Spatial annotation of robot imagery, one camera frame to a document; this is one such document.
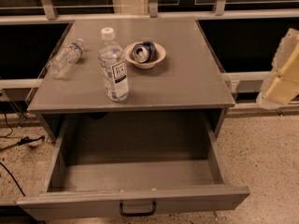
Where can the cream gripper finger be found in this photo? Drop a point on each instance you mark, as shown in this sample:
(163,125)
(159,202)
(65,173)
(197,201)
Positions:
(285,49)
(281,87)

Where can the blue label plastic bottle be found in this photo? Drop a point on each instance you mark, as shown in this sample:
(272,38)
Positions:
(113,66)

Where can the open grey top drawer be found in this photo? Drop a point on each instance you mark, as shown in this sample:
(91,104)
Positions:
(167,157)

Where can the clear crushed water bottle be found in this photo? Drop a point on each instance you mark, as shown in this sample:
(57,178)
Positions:
(62,62)

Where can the grey cabinet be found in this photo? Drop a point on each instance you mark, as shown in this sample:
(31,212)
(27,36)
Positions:
(187,78)

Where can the white ceramic bowl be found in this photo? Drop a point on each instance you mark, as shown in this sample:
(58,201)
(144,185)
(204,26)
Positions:
(159,56)

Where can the blue soda can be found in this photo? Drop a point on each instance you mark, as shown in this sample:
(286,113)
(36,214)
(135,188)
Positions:
(143,51)

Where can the black drawer handle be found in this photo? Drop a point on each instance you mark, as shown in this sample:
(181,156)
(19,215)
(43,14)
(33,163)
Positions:
(137,209)

